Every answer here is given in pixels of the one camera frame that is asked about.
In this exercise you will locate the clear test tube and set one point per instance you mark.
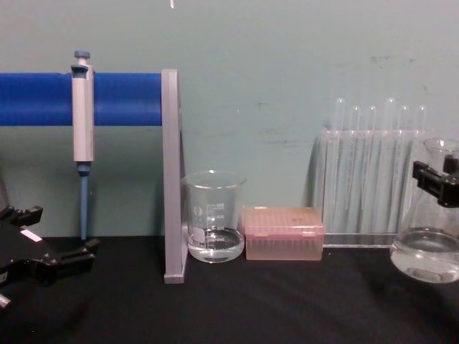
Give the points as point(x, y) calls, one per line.
point(405, 118)
point(421, 118)
point(355, 118)
point(340, 114)
point(389, 114)
point(371, 118)

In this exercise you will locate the grey and blue pipette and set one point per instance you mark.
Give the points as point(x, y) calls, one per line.
point(83, 118)

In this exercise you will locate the clear glass conical flask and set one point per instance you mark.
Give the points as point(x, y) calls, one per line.
point(423, 251)

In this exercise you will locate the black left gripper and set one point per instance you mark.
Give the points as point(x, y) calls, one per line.
point(21, 252)

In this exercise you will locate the clear acrylic tube rack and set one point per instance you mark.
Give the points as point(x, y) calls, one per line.
point(358, 236)

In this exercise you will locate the grey stand upright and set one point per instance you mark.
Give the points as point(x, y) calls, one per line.
point(171, 179)

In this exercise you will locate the blue stand crossbar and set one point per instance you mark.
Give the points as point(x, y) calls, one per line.
point(125, 98)

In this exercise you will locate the pink pipette tip box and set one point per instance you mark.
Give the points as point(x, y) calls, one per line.
point(283, 240)

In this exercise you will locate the clear glass beaker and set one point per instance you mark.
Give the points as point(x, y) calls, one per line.
point(215, 247)

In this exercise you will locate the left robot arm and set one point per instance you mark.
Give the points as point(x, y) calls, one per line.
point(3, 300)

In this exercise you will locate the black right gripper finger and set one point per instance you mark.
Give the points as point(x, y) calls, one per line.
point(452, 163)
point(435, 186)

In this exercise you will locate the black table cloth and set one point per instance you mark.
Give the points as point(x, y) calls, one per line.
point(229, 308)

